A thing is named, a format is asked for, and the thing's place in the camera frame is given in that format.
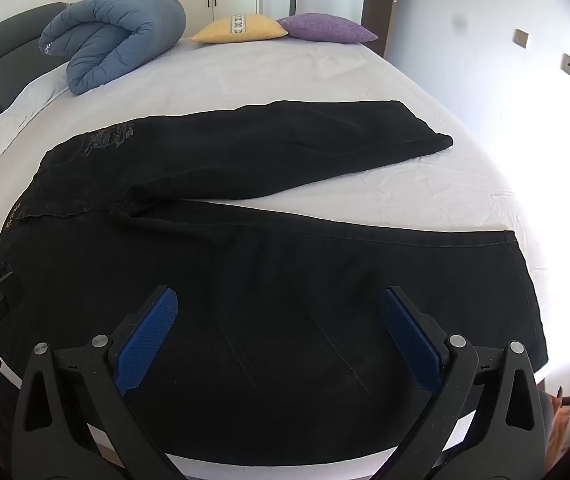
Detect yellow pillow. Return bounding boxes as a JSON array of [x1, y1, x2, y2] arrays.
[[190, 13, 290, 43]]

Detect purple pillow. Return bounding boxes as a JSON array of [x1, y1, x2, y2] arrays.
[[277, 13, 379, 44]]

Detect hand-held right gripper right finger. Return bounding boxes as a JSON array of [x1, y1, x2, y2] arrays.
[[380, 285, 555, 480]]

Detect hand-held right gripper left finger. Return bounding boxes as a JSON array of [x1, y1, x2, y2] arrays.
[[11, 285, 187, 480]]

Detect black pants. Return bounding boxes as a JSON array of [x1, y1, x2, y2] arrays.
[[0, 100, 550, 468]]

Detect bed with white sheet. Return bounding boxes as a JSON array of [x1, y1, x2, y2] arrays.
[[0, 35, 551, 480]]

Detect rolled blue duvet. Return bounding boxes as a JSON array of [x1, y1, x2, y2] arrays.
[[39, 0, 187, 97]]

